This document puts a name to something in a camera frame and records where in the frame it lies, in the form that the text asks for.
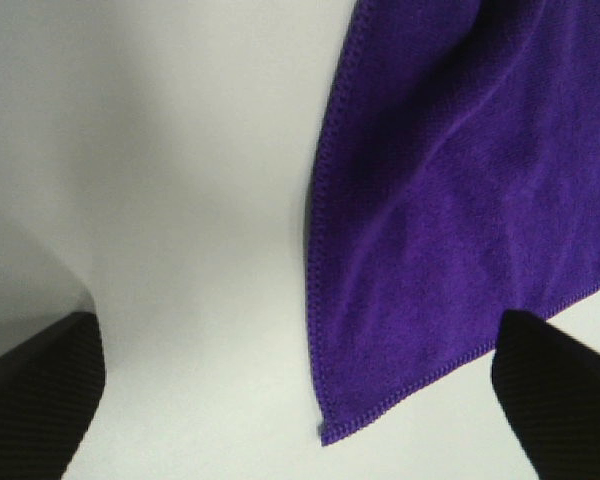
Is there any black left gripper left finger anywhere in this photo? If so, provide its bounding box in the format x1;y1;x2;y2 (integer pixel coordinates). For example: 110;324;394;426
0;312;105;479

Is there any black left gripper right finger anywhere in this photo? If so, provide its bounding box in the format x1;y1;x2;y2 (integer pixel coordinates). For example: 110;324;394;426
491;310;600;479

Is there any purple towel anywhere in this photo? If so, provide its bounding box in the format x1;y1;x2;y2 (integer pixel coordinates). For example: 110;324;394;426
307;1;600;445

